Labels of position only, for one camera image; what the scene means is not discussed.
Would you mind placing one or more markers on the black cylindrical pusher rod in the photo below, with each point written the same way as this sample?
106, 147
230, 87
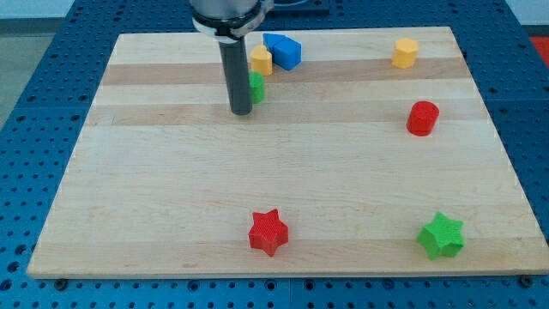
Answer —
235, 67

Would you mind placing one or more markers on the red star block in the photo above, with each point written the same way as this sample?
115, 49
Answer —
268, 232

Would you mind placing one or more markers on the green star block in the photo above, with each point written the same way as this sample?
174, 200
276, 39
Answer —
441, 237

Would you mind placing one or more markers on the yellow heart block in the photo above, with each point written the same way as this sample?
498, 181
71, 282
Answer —
261, 60

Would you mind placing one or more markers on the blue triangle block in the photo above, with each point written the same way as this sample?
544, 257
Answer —
271, 39

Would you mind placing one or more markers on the green cylinder block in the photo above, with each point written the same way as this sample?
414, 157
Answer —
257, 87

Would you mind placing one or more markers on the blue cube block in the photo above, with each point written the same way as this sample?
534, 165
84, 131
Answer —
287, 53

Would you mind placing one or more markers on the yellow hexagon block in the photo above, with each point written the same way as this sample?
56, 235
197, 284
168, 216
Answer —
405, 53

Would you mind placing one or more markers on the wooden board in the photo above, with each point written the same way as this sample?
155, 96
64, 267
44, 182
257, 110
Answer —
164, 179

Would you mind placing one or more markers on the red cylinder block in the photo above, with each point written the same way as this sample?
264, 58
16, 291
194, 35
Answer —
422, 118

